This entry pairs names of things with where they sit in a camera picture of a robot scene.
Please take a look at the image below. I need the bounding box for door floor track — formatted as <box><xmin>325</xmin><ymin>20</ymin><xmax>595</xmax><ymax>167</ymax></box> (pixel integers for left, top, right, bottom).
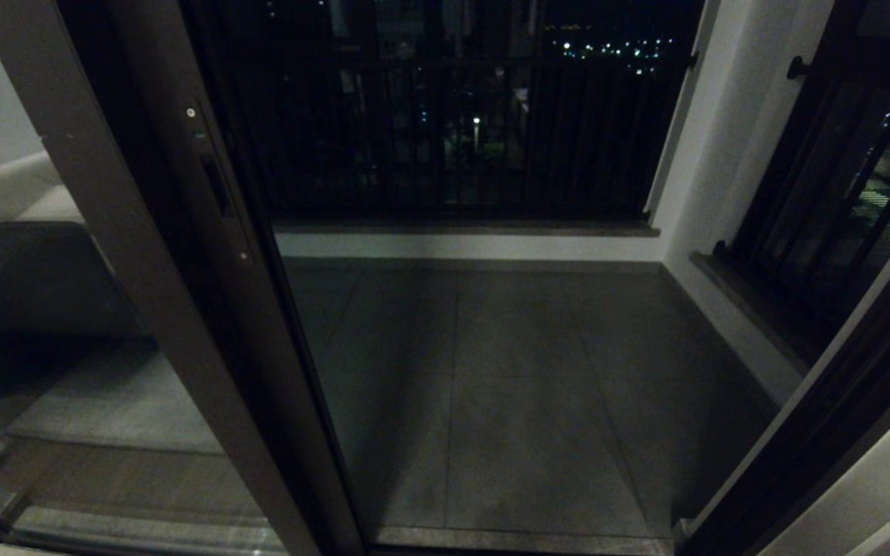
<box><xmin>368</xmin><ymin>525</ymin><xmax>674</xmax><ymax>556</ymax></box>

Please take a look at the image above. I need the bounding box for brown framed fixed glass panel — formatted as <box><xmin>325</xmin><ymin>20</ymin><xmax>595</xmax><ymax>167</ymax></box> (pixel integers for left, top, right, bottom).
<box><xmin>0</xmin><ymin>0</ymin><xmax>322</xmax><ymax>556</ymax></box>

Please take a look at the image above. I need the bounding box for dark recessed door handle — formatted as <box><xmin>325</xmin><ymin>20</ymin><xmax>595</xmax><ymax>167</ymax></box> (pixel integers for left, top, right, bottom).
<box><xmin>199</xmin><ymin>151</ymin><xmax>237</xmax><ymax>220</ymax></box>

